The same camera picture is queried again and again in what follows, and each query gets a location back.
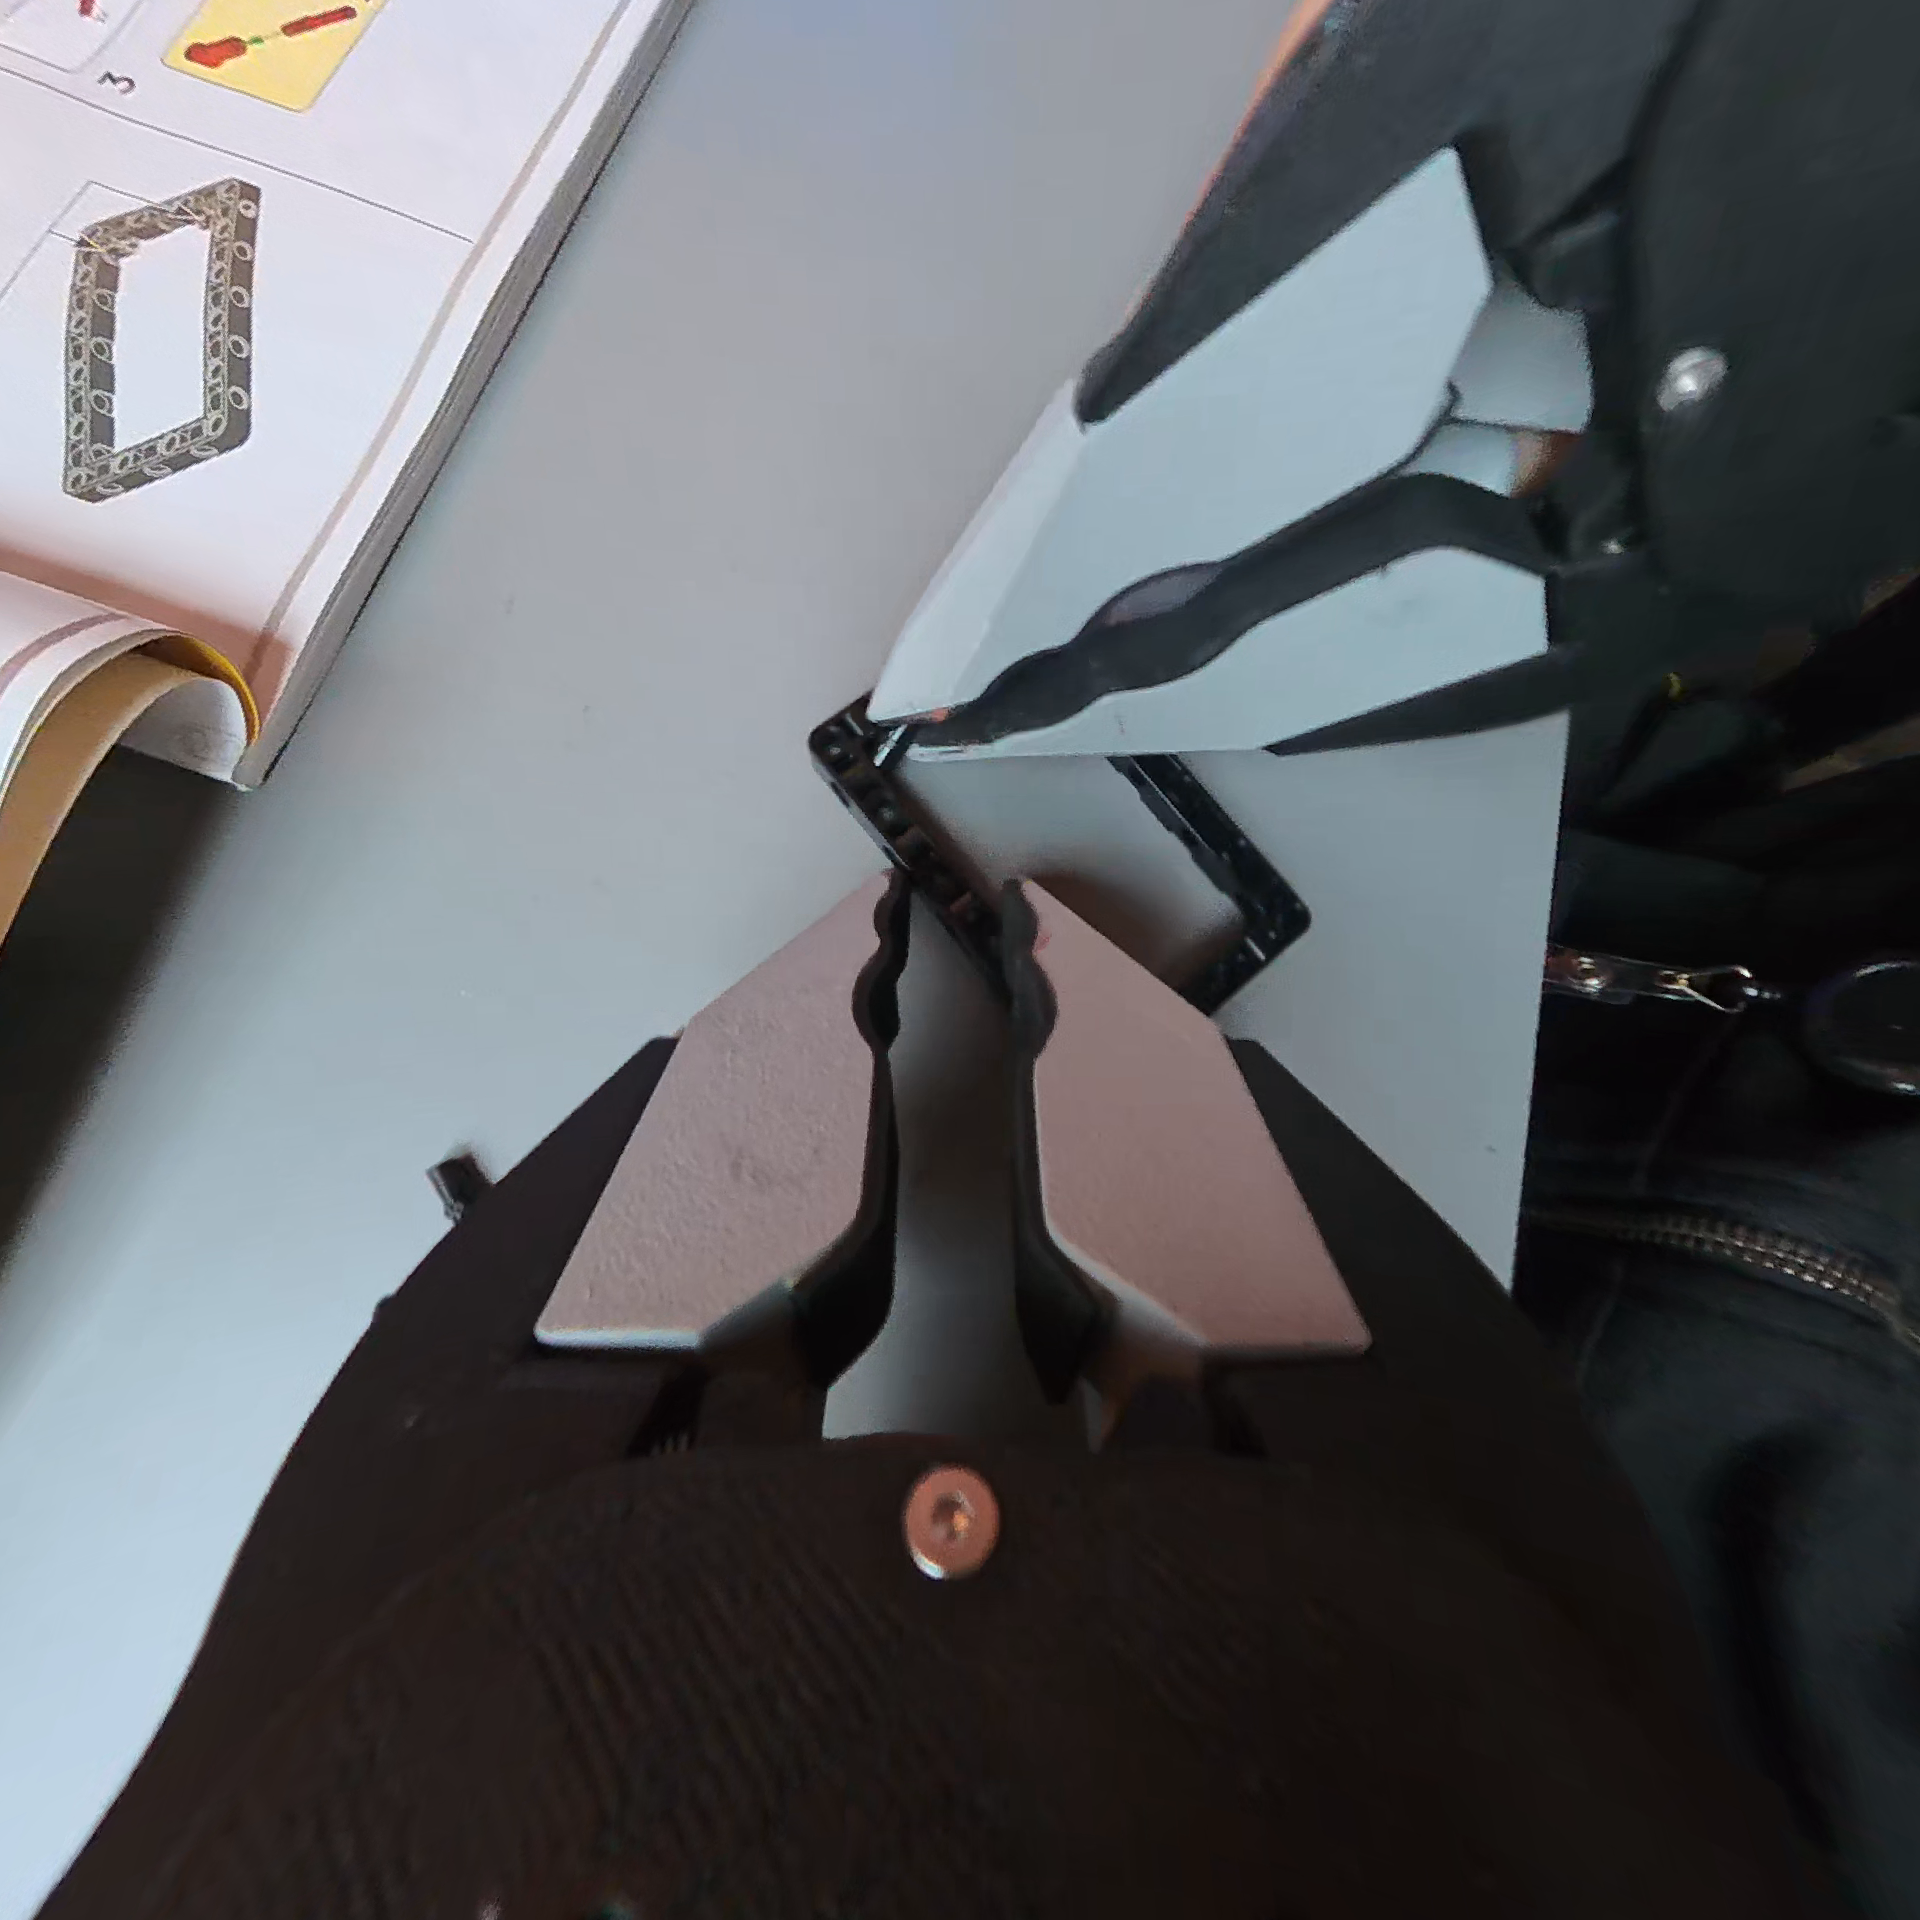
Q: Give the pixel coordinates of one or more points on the badge reel clip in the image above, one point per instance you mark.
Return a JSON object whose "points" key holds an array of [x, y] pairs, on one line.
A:
{"points": [[1859, 1020]]}

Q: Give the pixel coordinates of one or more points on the black lego pin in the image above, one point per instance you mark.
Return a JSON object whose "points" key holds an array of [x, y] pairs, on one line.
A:
{"points": [[456, 1180]]}

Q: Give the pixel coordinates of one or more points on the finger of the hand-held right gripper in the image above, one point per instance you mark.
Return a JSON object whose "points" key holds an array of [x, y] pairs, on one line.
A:
{"points": [[1276, 406], [1350, 644]]}

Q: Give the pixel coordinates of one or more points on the black lego frame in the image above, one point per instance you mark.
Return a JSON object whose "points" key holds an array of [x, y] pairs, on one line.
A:
{"points": [[888, 798]]}

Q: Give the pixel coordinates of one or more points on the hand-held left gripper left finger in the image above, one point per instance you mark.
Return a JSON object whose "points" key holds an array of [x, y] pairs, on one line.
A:
{"points": [[721, 1185]]}

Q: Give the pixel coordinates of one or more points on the open instruction booklet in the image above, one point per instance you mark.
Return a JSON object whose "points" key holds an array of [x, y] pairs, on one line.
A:
{"points": [[228, 376]]}

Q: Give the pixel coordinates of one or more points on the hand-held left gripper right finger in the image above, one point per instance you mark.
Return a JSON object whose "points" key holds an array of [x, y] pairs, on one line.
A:
{"points": [[1187, 1185]]}

